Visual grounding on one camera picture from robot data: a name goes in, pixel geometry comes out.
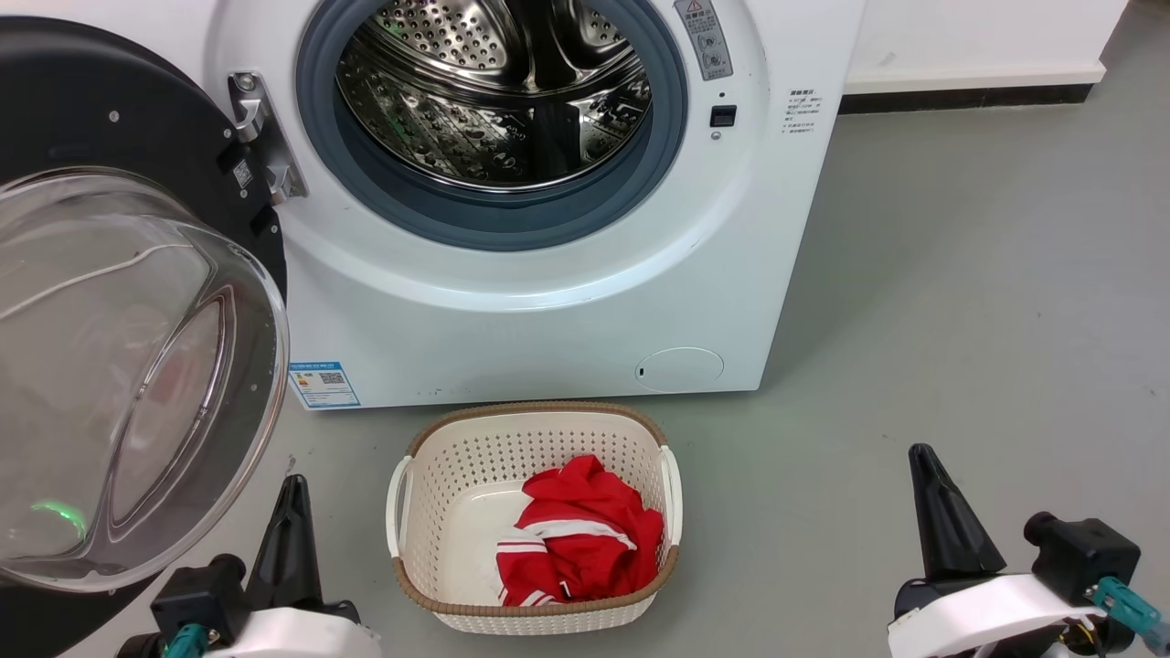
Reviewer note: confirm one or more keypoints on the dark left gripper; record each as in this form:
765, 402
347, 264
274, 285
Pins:
340, 610

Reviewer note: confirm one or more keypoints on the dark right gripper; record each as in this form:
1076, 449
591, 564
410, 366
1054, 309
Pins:
919, 592

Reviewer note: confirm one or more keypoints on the black round glass washer door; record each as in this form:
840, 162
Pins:
110, 119

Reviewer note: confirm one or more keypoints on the white front-load washing machine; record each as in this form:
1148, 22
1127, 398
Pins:
548, 338

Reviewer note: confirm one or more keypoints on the metal door hinge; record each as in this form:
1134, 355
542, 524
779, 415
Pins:
265, 137

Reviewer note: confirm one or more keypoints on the black door latch socket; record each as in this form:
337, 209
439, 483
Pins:
723, 116

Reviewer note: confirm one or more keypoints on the cream perforated laundry basket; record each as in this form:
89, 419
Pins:
439, 503

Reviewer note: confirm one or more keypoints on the blue energy label sticker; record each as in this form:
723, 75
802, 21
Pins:
324, 384

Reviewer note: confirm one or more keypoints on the red white-striped garment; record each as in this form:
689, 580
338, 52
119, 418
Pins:
585, 548

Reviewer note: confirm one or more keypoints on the round white filter cover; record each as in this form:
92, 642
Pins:
679, 370

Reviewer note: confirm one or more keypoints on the printed text label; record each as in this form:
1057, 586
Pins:
801, 111

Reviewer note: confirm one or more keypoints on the steel washer drum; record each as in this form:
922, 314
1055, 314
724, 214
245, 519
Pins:
494, 91

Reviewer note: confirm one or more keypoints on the grey warning sticker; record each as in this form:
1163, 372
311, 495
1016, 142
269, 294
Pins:
706, 41

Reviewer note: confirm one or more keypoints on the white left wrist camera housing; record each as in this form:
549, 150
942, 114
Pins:
292, 635

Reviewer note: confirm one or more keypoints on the black left camera plug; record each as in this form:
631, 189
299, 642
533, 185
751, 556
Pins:
196, 589

